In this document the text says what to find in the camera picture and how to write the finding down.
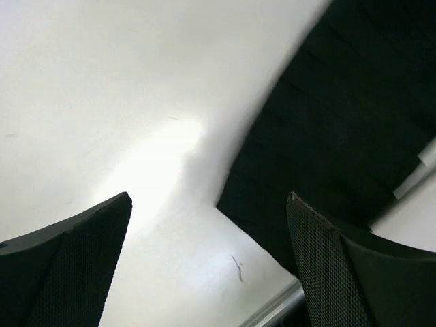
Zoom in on black pleated skirt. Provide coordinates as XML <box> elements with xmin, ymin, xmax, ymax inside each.
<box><xmin>217</xmin><ymin>0</ymin><xmax>435</xmax><ymax>274</ymax></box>

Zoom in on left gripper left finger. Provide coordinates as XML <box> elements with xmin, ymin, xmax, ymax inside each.
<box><xmin>1</xmin><ymin>192</ymin><xmax>132</xmax><ymax>327</ymax></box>

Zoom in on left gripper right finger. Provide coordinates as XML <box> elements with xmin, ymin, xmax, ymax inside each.
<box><xmin>287</xmin><ymin>193</ymin><xmax>435</xmax><ymax>327</ymax></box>

